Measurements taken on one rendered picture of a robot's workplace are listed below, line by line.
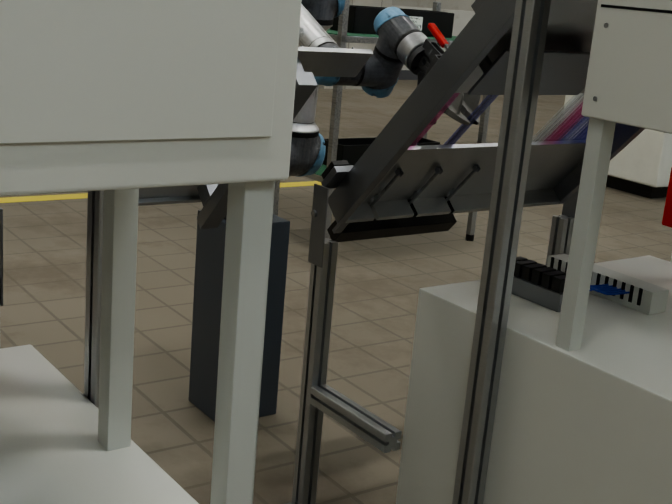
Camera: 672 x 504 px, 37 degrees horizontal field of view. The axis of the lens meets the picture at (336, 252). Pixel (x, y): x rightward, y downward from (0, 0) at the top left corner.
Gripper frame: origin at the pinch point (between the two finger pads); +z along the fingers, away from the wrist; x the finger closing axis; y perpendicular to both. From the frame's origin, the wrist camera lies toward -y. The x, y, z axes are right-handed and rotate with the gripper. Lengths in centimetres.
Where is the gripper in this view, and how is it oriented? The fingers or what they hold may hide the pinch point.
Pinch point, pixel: (468, 122)
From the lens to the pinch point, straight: 210.8
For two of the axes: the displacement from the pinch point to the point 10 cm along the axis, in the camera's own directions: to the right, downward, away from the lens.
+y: 3.5, -7.2, -5.9
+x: 8.1, -0.9, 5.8
